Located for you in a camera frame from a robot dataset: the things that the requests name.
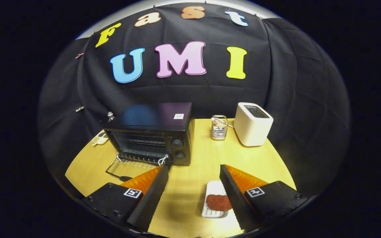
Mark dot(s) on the white divided grain dish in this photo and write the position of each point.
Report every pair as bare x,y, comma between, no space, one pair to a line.
99,138

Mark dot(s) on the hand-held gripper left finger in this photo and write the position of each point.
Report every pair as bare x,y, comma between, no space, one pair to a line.
152,195

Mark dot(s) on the clear plastic bottle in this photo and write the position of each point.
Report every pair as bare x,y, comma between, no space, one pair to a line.
110,116

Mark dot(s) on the white ridged plate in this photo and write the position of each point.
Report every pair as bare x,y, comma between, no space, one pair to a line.
214,188

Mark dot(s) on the white pop-up toaster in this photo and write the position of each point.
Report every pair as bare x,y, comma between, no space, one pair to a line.
251,132

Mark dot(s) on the silver clip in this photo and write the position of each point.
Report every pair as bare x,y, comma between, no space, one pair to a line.
79,108

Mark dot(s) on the black toaster oven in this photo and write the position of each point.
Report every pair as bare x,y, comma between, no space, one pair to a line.
150,115

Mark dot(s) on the black backdrop cloth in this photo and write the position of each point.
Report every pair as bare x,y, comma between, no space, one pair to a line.
190,89

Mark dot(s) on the red meat piece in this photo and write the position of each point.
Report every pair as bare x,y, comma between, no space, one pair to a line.
217,202

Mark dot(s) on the copper clip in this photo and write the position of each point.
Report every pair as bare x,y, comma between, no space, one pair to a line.
79,55

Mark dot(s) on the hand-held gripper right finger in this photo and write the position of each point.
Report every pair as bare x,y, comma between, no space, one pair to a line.
235,198

